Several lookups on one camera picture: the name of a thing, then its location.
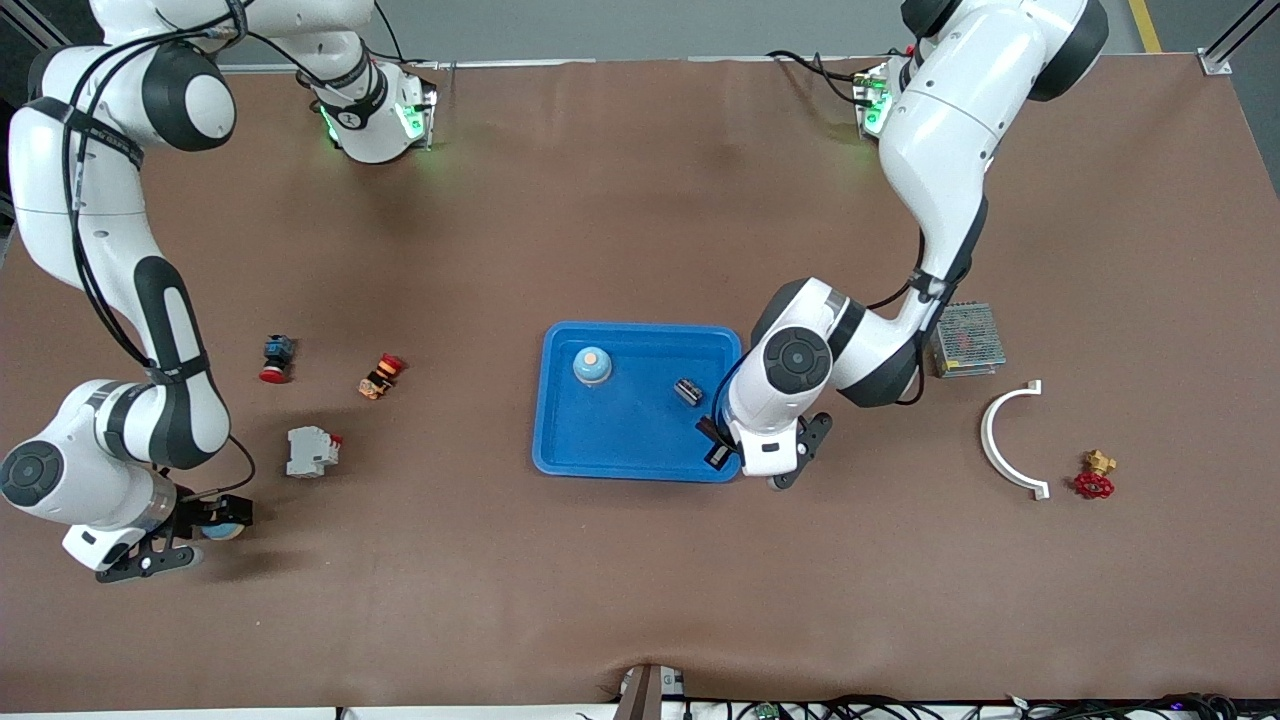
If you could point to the brown table mat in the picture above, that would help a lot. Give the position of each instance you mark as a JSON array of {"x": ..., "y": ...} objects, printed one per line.
[{"x": 640, "y": 580}]

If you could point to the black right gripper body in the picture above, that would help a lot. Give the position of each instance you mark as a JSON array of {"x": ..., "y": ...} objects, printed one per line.
[{"x": 192, "y": 515}]

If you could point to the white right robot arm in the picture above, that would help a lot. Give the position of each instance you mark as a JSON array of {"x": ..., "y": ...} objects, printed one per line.
[{"x": 170, "y": 330}]

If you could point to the white curved plastic bracket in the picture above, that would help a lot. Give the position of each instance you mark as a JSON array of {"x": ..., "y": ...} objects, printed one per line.
[{"x": 988, "y": 440}]

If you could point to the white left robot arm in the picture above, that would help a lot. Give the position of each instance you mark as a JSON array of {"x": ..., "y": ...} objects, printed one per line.
[{"x": 940, "y": 130}]

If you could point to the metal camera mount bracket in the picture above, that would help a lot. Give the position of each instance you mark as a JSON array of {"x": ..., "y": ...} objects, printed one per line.
[{"x": 648, "y": 695}]

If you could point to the red push button blue body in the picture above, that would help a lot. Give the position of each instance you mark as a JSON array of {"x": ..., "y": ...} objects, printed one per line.
[{"x": 277, "y": 352}]

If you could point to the aluminium frame strut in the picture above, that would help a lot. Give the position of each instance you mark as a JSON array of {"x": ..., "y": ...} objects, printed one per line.
[{"x": 1235, "y": 38}]

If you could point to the small green circuit board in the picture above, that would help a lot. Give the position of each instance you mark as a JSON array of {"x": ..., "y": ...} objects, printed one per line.
[{"x": 766, "y": 712}]

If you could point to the blue plastic tray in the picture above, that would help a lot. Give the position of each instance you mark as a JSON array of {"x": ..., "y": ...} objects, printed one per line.
[{"x": 630, "y": 430}]

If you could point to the metal mesh power supply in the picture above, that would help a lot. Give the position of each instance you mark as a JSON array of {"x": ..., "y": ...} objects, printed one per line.
[{"x": 970, "y": 340}]

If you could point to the white circuit breaker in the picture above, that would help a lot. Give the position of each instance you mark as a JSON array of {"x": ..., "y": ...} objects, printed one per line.
[{"x": 308, "y": 452}]

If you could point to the light blue round knob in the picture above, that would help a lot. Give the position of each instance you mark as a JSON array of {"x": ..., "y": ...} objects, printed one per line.
[{"x": 592, "y": 370}]

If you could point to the orange emergency stop button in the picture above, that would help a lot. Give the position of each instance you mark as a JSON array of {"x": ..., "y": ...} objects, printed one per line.
[{"x": 378, "y": 380}]

